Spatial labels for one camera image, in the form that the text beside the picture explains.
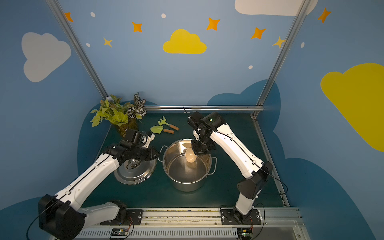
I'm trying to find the beige plastic ladle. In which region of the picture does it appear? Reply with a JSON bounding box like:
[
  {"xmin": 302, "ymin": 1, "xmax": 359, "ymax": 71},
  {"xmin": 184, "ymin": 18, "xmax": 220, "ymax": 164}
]
[{"xmin": 185, "ymin": 146, "xmax": 197, "ymax": 163}]

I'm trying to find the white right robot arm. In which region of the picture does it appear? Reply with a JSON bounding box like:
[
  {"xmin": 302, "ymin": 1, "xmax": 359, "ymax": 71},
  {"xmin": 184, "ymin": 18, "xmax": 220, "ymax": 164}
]
[{"xmin": 188, "ymin": 112, "xmax": 274, "ymax": 218}]

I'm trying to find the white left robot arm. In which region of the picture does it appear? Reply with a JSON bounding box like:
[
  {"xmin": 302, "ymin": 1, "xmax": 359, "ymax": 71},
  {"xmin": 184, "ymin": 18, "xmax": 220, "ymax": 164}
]
[{"xmin": 37, "ymin": 130, "xmax": 160, "ymax": 240}]

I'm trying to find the stainless steel pot lid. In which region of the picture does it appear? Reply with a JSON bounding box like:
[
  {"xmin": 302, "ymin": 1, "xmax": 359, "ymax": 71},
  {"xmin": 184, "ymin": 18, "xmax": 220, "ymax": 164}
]
[{"xmin": 114, "ymin": 159, "xmax": 157, "ymax": 185}]

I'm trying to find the green toy trowel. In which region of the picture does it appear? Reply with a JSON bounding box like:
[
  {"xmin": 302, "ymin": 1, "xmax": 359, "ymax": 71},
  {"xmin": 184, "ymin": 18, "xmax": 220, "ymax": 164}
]
[{"xmin": 151, "ymin": 126, "xmax": 175, "ymax": 134}]

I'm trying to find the artificial green potted plant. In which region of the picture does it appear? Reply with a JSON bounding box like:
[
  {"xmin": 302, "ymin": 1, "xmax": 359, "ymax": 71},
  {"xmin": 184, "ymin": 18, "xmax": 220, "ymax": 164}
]
[{"xmin": 91, "ymin": 92, "xmax": 147, "ymax": 138}]

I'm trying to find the green toy rake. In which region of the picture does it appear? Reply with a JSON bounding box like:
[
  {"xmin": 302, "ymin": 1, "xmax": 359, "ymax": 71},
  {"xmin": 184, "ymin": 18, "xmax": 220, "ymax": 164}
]
[{"xmin": 158, "ymin": 116, "xmax": 180, "ymax": 131}]

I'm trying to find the left small circuit board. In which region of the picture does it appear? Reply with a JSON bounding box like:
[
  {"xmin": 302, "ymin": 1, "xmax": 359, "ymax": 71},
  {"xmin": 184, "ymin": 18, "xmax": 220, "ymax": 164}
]
[{"xmin": 111, "ymin": 229, "xmax": 129, "ymax": 237}]

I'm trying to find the small circuit board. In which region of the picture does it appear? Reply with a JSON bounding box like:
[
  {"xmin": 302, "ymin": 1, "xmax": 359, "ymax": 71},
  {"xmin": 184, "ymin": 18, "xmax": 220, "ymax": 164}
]
[
  {"xmin": 237, "ymin": 228, "xmax": 253, "ymax": 240},
  {"xmin": 111, "ymin": 229, "xmax": 129, "ymax": 237}
]

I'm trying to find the right small circuit board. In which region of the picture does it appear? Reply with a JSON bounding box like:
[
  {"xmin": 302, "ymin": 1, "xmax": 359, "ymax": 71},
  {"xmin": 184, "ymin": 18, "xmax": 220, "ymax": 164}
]
[{"xmin": 237, "ymin": 228, "xmax": 253, "ymax": 240}]

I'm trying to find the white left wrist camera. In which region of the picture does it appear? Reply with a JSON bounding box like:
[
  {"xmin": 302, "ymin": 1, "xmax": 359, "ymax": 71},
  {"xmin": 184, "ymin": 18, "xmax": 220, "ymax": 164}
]
[{"xmin": 144, "ymin": 133, "xmax": 155, "ymax": 148}]

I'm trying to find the aluminium back frame rail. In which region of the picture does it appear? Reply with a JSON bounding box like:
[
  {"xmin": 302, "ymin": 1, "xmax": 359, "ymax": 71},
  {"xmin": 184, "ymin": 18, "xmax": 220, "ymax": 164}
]
[{"xmin": 146, "ymin": 105, "xmax": 264, "ymax": 112}]

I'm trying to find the aluminium frame rail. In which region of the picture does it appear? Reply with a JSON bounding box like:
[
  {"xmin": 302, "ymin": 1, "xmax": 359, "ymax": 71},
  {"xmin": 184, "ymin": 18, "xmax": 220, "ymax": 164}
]
[
  {"xmin": 251, "ymin": 113, "xmax": 291, "ymax": 208},
  {"xmin": 146, "ymin": 105, "xmax": 264, "ymax": 112}
]

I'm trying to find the aluminium right frame post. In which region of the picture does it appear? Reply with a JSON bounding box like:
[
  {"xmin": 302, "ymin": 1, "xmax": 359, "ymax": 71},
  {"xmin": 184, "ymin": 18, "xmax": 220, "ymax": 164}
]
[{"xmin": 252, "ymin": 0, "xmax": 312, "ymax": 120}]

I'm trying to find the aluminium frame post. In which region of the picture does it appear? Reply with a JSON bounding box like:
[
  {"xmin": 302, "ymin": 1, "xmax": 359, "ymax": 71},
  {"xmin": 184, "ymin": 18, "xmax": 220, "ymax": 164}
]
[
  {"xmin": 46, "ymin": 0, "xmax": 109, "ymax": 100},
  {"xmin": 252, "ymin": 0, "xmax": 312, "ymax": 120}
]

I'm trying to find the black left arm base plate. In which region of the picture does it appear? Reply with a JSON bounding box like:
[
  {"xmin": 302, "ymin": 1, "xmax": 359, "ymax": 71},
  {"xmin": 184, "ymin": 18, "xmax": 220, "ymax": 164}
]
[{"xmin": 100, "ymin": 209, "xmax": 143, "ymax": 226}]

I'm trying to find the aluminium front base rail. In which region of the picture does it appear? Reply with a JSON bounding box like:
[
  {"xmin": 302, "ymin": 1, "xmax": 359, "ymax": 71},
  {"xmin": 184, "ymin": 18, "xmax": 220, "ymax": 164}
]
[{"xmin": 49, "ymin": 206, "xmax": 311, "ymax": 240}]

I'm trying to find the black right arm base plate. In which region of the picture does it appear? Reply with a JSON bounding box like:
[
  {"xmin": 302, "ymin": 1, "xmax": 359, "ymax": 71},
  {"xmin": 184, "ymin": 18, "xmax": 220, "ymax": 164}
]
[{"xmin": 219, "ymin": 208, "xmax": 262, "ymax": 226}]

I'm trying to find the aluminium right frame rail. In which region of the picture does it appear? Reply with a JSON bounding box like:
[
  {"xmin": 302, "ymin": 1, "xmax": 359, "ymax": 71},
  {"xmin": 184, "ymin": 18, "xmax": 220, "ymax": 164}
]
[{"xmin": 251, "ymin": 113, "xmax": 291, "ymax": 208}]

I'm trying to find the aluminium left frame post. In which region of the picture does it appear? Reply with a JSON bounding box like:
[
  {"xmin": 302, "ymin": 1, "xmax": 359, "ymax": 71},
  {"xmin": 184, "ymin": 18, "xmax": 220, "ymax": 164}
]
[{"xmin": 46, "ymin": 0, "xmax": 109, "ymax": 100}]

